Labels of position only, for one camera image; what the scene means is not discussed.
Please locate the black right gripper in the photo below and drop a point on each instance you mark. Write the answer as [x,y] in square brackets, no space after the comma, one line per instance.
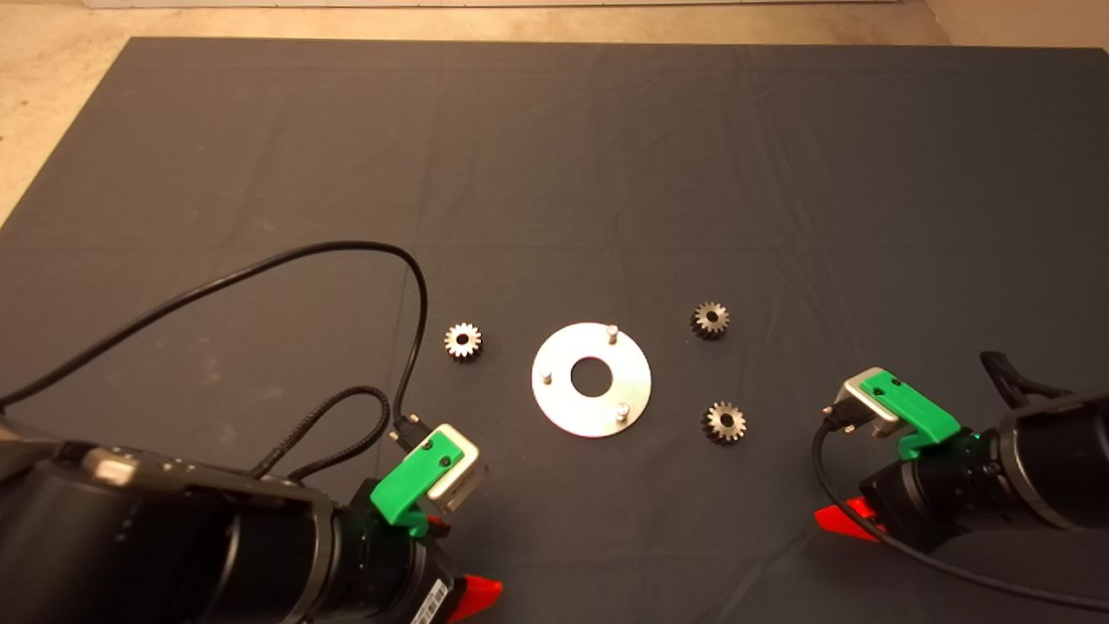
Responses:
[936,498]

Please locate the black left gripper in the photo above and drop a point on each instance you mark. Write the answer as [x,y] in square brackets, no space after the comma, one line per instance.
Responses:
[390,572]

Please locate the small steel planetary gear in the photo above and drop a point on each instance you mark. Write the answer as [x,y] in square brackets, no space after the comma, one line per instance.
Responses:
[453,345]
[715,427]
[701,325]

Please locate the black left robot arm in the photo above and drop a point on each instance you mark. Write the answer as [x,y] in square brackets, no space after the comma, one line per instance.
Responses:
[130,537]

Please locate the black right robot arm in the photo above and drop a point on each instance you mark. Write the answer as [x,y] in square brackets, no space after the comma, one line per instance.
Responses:
[1057,459]

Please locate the round metal carrier plate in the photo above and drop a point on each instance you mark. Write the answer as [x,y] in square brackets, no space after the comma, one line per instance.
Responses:
[563,407]

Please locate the dark grey table cloth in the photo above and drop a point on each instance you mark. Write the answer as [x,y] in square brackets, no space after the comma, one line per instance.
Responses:
[606,173]

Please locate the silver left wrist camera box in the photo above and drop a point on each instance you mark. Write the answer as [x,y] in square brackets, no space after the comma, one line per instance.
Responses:
[461,483]

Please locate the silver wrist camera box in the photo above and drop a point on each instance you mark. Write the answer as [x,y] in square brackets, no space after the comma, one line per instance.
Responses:
[858,397]
[461,483]

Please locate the green left camera mount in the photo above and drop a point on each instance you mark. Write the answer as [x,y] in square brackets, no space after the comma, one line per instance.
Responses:
[407,485]

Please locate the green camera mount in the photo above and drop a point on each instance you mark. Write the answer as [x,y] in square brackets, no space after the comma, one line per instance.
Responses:
[910,407]
[407,485]

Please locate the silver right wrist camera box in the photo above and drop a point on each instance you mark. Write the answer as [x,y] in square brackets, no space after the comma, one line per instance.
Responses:
[858,397]

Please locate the green right camera mount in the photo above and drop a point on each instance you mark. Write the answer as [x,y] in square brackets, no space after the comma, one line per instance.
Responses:
[910,407]

